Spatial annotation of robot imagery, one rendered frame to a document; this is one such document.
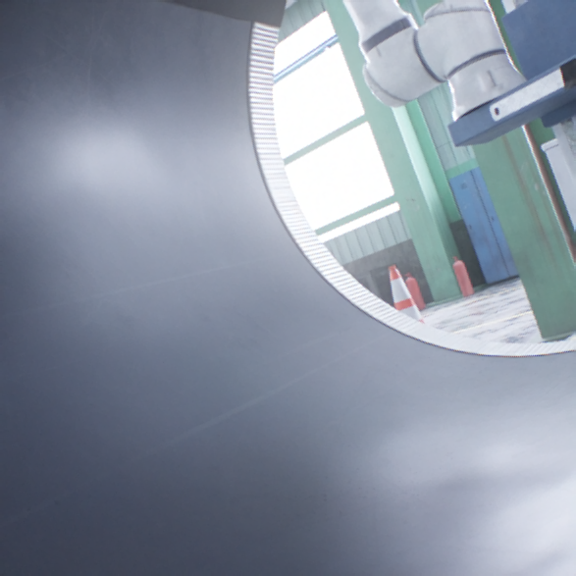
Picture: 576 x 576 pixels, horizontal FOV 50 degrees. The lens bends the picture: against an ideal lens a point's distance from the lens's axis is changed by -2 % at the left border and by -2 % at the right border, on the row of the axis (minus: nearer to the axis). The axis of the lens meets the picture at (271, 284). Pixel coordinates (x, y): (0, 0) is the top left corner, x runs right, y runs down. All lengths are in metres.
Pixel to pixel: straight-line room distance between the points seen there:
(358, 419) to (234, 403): 0.09
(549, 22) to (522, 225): 2.18
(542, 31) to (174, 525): 1.53
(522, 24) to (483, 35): 0.13
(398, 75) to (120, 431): 1.42
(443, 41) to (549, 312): 2.39
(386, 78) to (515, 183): 2.13
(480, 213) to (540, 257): 6.77
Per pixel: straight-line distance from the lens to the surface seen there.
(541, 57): 1.70
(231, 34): 0.68
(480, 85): 1.58
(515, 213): 3.76
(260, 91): 0.72
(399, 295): 4.37
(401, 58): 1.70
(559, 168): 1.89
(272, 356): 0.50
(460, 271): 9.83
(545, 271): 3.75
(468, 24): 1.64
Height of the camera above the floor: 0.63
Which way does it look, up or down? 3 degrees up
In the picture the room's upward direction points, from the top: 19 degrees counter-clockwise
